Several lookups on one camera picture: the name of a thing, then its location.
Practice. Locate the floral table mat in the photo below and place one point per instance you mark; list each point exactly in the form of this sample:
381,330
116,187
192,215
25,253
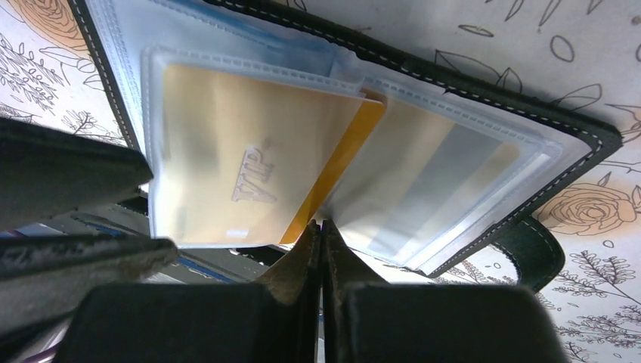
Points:
50,79

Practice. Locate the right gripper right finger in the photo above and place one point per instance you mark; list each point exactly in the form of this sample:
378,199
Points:
367,319

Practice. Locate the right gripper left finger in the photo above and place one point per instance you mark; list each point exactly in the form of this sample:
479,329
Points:
271,319

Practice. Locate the black leather card holder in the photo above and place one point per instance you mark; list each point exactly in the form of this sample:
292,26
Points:
452,165

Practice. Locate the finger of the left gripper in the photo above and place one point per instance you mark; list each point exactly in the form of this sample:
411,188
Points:
45,277
47,173

